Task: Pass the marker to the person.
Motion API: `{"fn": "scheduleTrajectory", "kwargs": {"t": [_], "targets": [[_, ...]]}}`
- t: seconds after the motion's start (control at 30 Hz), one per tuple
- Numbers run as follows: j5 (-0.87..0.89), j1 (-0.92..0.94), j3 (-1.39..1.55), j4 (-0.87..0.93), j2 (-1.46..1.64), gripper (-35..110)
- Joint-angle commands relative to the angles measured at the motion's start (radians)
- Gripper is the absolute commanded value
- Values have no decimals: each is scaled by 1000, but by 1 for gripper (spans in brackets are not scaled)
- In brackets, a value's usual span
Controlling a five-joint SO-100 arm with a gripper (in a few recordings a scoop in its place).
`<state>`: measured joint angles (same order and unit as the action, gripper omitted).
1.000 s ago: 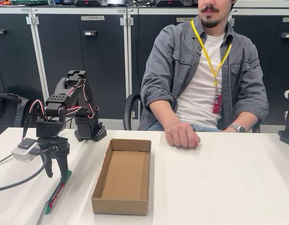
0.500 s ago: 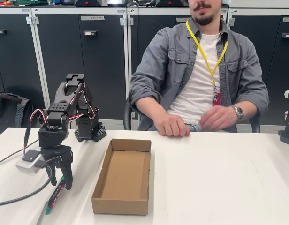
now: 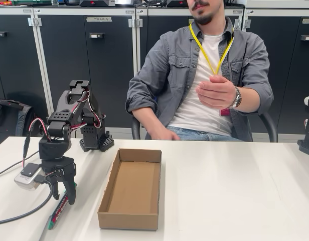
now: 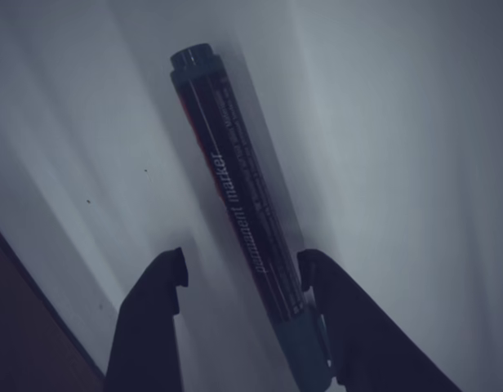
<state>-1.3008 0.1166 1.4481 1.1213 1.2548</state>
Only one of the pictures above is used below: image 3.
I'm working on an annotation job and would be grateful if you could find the silver wristwatch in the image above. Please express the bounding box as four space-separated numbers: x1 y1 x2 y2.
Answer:
231 86 242 108

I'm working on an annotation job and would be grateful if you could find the person's right forearm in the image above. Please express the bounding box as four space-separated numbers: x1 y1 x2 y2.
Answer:
133 110 170 139

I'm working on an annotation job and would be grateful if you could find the white gripper camera box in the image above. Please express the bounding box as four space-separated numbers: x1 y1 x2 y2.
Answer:
14 162 44 191

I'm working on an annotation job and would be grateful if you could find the black grey backpack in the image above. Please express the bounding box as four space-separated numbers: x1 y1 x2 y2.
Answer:
0 99 41 149

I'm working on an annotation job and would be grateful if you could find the green marker with red label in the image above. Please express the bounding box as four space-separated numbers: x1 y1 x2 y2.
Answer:
48 183 77 230

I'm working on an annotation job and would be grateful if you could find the black office chair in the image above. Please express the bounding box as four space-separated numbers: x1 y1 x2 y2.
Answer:
131 111 278 143

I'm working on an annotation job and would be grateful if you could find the thick grey camera cable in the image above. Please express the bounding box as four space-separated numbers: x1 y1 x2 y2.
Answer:
0 175 55 225

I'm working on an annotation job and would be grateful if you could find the person's right hand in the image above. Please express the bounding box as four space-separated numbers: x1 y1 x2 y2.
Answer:
154 128 182 141

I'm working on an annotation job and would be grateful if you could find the silver device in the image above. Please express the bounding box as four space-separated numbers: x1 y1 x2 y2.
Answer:
115 0 134 8

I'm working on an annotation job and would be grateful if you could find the dark cabinet with team label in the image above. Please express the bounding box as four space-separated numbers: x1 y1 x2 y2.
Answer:
33 6 137 138

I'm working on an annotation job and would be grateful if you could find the team four tape label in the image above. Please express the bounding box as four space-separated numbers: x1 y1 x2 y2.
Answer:
86 17 112 23

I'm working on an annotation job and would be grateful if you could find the yellow lanyard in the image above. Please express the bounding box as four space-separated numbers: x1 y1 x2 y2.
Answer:
189 24 235 76

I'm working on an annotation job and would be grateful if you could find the open cardboard box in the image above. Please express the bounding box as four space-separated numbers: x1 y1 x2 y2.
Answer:
97 148 162 231

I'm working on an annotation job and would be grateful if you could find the person's left hand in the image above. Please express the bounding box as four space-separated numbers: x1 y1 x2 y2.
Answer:
196 75 237 109

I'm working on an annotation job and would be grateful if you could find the man in grey shirt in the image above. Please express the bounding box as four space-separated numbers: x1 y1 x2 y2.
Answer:
125 0 274 141

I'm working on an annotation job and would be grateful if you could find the green box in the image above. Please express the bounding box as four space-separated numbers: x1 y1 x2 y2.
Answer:
12 0 53 6

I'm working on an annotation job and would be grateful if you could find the thin black base cable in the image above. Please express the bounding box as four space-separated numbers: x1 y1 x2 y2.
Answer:
0 150 41 178

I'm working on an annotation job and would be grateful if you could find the person's left forearm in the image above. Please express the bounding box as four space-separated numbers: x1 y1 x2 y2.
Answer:
238 87 260 111

